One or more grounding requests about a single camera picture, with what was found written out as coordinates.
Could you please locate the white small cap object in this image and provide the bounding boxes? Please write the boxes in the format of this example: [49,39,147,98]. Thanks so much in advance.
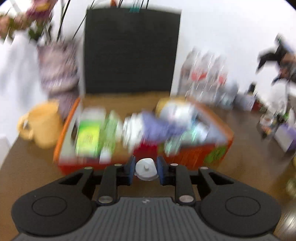
[134,158,158,181]

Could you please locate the iridescent plastic bag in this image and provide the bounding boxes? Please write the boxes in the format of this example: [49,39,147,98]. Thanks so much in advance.
[164,122,209,156]

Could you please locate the purple cloth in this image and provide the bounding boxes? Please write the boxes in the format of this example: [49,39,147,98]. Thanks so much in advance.
[141,111,190,143]

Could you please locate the snack packet clutter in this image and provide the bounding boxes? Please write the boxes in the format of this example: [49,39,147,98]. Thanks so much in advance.
[256,112,288,140]

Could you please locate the green plastic bottle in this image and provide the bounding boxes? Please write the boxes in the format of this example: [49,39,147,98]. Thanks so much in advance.
[99,110,118,164]

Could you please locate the red fabric item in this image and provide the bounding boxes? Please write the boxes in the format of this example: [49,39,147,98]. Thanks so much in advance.
[133,142,164,160]

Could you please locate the green tissue packet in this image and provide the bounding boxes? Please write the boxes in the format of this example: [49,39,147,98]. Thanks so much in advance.
[75,120,102,157]

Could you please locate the orange cardboard box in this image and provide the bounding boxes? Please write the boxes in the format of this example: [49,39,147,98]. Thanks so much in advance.
[53,92,234,175]

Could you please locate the clear plastic container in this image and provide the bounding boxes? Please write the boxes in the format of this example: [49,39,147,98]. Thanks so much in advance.
[79,108,106,131]

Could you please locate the purple small box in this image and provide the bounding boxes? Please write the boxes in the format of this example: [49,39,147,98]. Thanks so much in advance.
[234,93,255,111]

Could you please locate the plush cat toy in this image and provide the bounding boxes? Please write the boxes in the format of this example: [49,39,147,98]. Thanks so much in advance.
[155,98,198,128]

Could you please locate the water bottle pack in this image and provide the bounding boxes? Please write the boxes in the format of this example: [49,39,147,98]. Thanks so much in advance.
[177,47,228,105]

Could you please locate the yellow mug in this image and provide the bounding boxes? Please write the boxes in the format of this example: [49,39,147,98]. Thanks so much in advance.
[16,100,63,149]

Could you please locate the black chair back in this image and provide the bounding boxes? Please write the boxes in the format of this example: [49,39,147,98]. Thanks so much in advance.
[84,8,181,94]

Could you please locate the purple ceramic vase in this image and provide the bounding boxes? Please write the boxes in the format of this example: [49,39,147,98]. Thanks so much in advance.
[37,41,80,119]

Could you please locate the dried flowers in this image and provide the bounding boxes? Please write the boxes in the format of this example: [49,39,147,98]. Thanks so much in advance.
[1,1,71,46]

